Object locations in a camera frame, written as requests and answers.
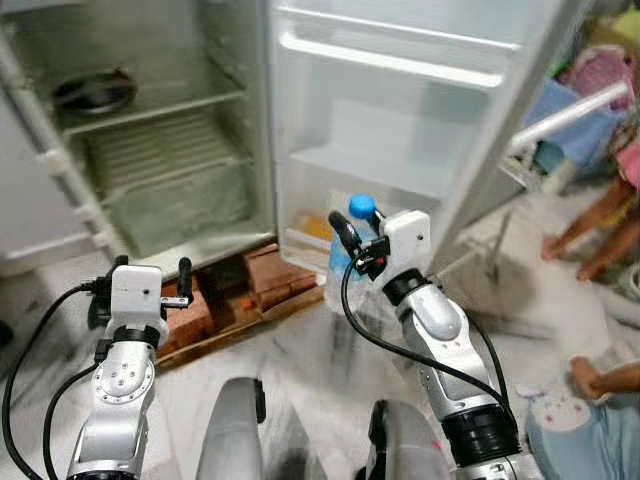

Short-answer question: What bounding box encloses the white round dotted object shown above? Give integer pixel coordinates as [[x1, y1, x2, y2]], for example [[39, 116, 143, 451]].
[[532, 392, 591, 433]]

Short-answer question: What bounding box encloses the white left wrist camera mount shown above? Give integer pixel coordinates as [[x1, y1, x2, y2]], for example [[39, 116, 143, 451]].
[[108, 264, 167, 331]]

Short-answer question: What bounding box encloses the grey robot left leg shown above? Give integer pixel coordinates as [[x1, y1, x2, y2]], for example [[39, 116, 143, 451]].
[[195, 377, 269, 480]]

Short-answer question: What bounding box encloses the clear bottle with blue cap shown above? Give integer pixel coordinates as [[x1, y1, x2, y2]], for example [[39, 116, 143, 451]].
[[325, 193, 386, 313]]

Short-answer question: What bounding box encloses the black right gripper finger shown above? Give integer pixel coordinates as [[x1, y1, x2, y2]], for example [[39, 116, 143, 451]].
[[328, 210, 363, 254]]

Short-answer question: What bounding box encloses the grey robot right leg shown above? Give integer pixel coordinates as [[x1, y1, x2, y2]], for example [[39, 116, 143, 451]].
[[365, 400, 451, 480]]

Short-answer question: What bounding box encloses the wire fridge shelf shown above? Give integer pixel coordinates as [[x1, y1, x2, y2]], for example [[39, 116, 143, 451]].
[[78, 108, 251, 196]]

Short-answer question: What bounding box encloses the pink floral cloth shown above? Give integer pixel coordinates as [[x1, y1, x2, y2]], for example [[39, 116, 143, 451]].
[[558, 45, 638, 111]]

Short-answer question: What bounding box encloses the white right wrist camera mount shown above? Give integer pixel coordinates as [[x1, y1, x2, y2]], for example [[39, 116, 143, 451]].
[[382, 210, 433, 276]]

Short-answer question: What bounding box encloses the white fridge door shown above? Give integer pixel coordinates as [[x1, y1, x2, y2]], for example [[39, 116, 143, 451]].
[[268, 0, 601, 276]]

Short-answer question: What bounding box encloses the yellow green bag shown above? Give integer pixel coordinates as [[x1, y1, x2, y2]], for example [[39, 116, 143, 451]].
[[585, 8, 640, 56]]

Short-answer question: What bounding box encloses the grey robot leg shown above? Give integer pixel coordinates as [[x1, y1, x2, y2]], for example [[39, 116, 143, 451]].
[[195, 377, 269, 480], [365, 400, 451, 480]]

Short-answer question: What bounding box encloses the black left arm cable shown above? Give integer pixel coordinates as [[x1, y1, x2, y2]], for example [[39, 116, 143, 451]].
[[42, 362, 101, 480], [0, 280, 111, 480]]

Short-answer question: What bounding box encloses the dark round pan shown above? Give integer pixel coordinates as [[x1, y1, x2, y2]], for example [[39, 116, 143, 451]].
[[52, 68, 138, 116]]

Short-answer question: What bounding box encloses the blue cloth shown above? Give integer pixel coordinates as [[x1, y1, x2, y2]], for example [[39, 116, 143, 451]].
[[525, 78, 626, 171]]

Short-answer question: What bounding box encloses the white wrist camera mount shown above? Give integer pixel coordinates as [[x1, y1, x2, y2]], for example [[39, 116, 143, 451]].
[[108, 264, 167, 331], [382, 210, 433, 276]]

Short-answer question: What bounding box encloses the child in pink dress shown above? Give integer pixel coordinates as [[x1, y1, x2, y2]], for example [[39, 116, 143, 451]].
[[540, 140, 640, 283]]

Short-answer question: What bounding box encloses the child in orange clothes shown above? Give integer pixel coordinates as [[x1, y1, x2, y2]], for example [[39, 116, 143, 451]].
[[568, 357, 640, 403]]

